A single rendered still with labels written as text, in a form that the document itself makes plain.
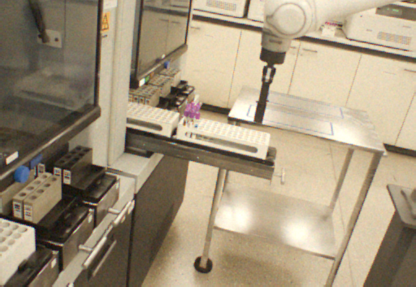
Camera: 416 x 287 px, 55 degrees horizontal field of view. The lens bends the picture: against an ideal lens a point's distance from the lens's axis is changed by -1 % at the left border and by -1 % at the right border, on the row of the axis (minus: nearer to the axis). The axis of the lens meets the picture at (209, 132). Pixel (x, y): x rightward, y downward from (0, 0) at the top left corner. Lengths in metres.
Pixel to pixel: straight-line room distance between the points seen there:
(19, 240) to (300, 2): 0.76
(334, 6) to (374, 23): 2.54
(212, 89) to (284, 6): 2.79
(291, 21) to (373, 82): 2.74
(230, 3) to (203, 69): 0.63
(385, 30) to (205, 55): 1.51
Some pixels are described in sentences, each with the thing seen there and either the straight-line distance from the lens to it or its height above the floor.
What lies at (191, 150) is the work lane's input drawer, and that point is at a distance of 1.29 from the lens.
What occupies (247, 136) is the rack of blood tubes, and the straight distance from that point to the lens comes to 1.30.
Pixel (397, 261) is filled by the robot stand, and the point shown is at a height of 0.51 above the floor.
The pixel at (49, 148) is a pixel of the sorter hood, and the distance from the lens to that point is 0.85.
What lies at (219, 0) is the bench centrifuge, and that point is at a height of 1.02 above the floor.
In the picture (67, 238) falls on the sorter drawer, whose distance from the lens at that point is 0.90.
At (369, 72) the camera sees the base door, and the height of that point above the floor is 0.67.
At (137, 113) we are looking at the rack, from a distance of 1.34.
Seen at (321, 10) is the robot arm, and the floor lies 1.30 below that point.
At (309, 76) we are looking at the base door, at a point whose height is 0.54.
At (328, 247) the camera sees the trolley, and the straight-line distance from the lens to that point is 1.92.
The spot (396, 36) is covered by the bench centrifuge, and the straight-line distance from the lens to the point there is 3.62.
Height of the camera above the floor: 1.39
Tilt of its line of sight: 24 degrees down
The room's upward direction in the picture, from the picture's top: 10 degrees clockwise
